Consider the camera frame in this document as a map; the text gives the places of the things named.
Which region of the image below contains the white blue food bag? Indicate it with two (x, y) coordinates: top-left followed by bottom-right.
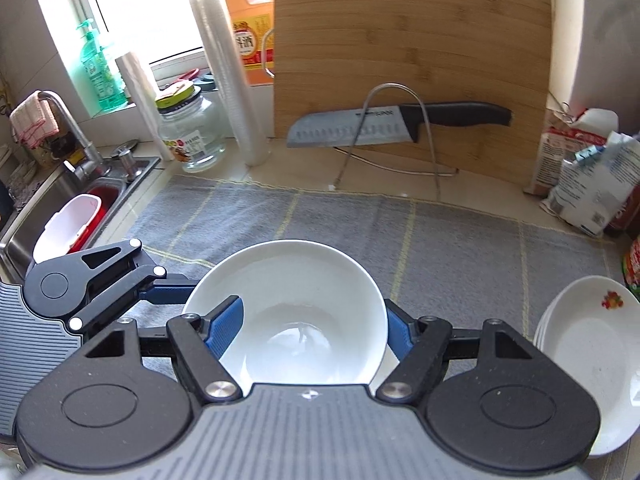
(541, 132), (640, 237)

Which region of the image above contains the stack of clear plastic cups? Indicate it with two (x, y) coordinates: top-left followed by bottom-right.
(188, 0), (271, 167)

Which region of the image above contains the pink white dishcloth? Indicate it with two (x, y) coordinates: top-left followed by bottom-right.
(10, 91), (58, 148)

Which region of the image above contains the orange oil jug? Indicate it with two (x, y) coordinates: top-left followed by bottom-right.
(220, 0), (277, 86)

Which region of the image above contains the clear glass jar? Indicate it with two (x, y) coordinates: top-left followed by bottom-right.
(155, 80), (228, 173)

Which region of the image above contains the white floral bowl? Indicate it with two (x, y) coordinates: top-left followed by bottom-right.
(182, 240), (390, 388)

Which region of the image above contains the grey checked mat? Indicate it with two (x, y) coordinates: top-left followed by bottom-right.
(107, 175), (626, 396)

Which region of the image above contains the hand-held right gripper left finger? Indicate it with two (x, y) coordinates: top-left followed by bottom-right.
(85, 295), (246, 403)

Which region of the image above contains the bamboo cutting board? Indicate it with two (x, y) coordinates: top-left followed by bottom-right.
(272, 0), (552, 193)

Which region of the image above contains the dark soy sauce bottle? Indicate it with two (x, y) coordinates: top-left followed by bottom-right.
(602, 195), (640, 240)

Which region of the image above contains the red basin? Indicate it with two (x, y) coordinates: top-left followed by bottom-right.
(65, 185), (128, 256)

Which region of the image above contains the green dish soap bottle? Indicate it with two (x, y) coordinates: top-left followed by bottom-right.
(75, 19), (128, 113)

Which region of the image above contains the metal wire rack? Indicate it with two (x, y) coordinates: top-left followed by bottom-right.
(330, 83), (458, 201)

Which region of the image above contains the metal sink stopper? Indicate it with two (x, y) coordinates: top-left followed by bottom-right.
(111, 141), (143, 181)

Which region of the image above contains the white plastic container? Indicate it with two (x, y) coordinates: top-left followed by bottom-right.
(32, 195), (103, 263)

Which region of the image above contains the green lid jar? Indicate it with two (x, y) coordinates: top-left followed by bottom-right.
(622, 237), (640, 293)

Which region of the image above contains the plastic bag roll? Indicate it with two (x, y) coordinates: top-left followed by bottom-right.
(115, 51), (176, 161)

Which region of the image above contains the metal faucet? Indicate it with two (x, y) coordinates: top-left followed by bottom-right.
(37, 91), (111, 181)

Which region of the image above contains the stainless steel sink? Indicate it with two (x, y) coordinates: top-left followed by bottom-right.
(0, 155), (161, 286)

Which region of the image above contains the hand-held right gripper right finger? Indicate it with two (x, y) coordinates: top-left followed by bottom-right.
(376, 299), (535, 405)

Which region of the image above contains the white red food bag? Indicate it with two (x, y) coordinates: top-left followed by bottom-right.
(532, 109), (621, 198)

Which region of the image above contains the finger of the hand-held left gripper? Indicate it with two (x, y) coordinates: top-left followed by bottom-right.
(67, 239), (201, 335)

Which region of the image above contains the black handled kitchen knife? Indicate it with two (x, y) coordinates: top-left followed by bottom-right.
(286, 101), (514, 148)

